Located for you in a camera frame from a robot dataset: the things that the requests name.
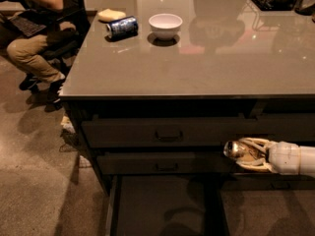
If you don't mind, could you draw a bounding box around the open bottom drawer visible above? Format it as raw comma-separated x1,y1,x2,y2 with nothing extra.
105,174,229,236

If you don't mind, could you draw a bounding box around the bottom right drawer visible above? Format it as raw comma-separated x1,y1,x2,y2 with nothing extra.
220,173,315,191

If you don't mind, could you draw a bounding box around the dark object at counter corner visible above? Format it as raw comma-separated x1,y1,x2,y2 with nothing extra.
294,0,315,16

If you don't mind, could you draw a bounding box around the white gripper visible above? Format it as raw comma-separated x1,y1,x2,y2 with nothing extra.
236,138,300,175

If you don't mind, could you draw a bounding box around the yellow sponge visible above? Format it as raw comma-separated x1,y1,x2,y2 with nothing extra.
97,9,126,23

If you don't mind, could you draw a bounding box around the blue soda can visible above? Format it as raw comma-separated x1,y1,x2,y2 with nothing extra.
106,16,139,39

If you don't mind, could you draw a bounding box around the black office chair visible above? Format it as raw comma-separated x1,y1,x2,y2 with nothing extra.
19,0,92,111

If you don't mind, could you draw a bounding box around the white bowl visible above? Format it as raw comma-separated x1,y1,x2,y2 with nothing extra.
149,14,183,40

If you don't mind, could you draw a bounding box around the seated person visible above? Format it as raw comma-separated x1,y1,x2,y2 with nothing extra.
0,0,73,102

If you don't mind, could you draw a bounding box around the middle left drawer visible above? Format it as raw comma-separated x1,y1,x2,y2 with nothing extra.
96,151,233,175

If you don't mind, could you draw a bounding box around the top left drawer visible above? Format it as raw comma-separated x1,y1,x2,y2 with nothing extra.
81,117,259,148

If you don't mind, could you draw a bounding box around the black laptop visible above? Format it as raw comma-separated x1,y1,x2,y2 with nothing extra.
0,11,49,37

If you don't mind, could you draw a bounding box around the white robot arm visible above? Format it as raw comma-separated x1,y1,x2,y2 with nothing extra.
236,138,315,177

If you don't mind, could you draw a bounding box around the top right drawer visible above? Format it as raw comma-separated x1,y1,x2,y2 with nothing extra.
247,113,315,143

